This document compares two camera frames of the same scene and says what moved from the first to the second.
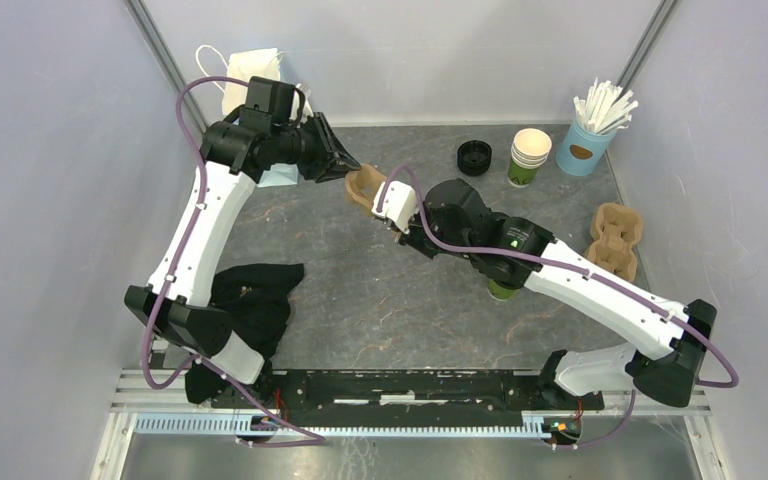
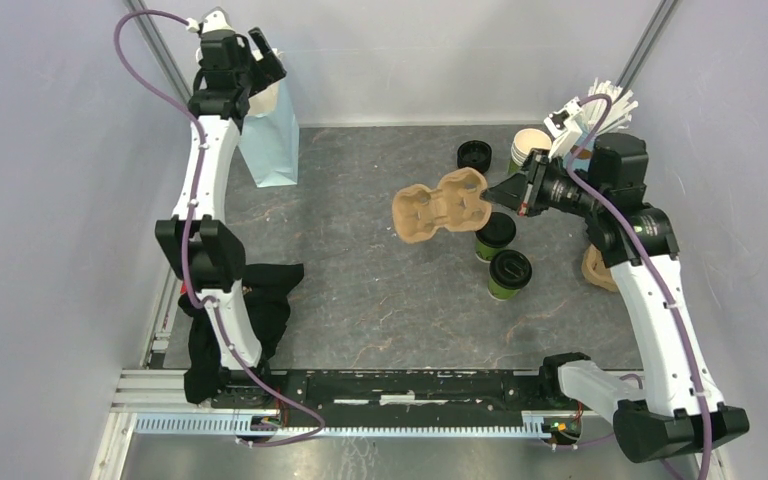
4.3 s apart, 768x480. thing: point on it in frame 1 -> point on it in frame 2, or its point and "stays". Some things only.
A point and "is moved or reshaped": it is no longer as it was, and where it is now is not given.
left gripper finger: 340,161 -> 262,44
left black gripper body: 314,153 -> 259,75
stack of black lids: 474,157 stays
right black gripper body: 418,239 -> 539,174
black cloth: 258,298 stays
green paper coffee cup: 498,292 stays
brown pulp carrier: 363,184 is moved or reshaped
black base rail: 408,392 stays
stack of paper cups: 530,149 stays
